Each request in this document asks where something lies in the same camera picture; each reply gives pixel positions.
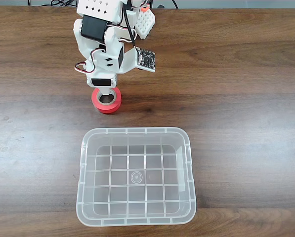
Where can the clear plastic box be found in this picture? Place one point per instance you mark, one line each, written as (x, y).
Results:
(88, 177)

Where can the red tape roll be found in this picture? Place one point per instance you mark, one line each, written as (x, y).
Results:
(107, 107)

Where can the camera module on white bracket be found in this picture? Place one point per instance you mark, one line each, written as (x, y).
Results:
(147, 59)

